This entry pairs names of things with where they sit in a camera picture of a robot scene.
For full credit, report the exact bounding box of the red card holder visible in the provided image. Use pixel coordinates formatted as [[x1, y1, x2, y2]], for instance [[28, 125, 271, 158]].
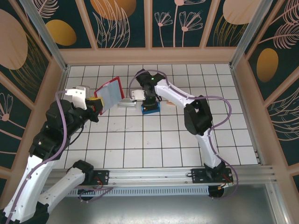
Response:
[[93, 76, 125, 116]]

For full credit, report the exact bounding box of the aluminium frame rail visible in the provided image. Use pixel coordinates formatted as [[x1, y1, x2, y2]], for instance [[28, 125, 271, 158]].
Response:
[[265, 183, 289, 224]]

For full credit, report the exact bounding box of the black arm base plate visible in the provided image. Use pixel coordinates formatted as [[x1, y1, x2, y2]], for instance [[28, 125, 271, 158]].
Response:
[[191, 168, 208, 184], [93, 169, 110, 185]]

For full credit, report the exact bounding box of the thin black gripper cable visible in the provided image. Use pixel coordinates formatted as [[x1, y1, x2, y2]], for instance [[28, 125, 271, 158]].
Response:
[[69, 125, 86, 147]]

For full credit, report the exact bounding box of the small blue box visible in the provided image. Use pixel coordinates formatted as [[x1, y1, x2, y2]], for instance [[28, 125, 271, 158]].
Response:
[[141, 102, 161, 116]]

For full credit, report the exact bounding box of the slotted grey cable duct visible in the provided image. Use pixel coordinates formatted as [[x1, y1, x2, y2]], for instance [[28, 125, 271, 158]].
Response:
[[64, 186, 210, 198]]

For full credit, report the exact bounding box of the aluminium mounting rail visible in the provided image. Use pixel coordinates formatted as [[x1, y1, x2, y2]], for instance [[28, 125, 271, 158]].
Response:
[[50, 164, 274, 187]]

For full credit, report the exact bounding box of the aluminium frame post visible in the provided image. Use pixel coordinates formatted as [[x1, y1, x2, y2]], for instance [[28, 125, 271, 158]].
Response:
[[229, 0, 280, 70], [20, 0, 70, 72]]

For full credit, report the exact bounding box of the aluminium side rail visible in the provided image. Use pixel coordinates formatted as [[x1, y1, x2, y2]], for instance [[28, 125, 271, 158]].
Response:
[[230, 66, 266, 165], [50, 66, 70, 103]]

